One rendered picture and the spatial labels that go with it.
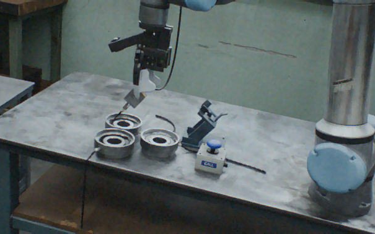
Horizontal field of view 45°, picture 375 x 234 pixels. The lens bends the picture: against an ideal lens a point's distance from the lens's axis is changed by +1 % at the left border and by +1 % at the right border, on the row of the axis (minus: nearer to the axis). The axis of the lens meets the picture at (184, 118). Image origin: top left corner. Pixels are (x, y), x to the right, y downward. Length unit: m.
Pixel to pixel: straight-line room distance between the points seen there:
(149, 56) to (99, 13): 1.80
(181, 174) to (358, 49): 0.52
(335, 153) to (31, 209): 0.88
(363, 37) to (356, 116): 0.15
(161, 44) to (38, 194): 0.62
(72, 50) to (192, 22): 0.83
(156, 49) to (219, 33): 1.60
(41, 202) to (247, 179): 0.63
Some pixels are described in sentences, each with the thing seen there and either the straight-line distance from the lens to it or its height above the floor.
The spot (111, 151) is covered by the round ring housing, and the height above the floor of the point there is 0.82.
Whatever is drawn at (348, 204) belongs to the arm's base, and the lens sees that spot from 1.16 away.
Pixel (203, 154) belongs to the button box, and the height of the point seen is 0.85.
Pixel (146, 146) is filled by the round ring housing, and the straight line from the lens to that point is 1.20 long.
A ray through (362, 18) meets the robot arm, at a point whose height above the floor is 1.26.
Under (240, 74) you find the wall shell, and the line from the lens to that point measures 2.80.
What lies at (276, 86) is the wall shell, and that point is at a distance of 2.81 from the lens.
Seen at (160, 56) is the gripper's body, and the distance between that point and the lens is 1.17.
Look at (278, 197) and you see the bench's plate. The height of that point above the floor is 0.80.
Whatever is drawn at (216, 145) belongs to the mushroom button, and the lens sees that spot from 1.16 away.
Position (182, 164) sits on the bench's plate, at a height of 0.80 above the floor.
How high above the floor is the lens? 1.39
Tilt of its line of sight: 24 degrees down
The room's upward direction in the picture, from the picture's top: 9 degrees clockwise
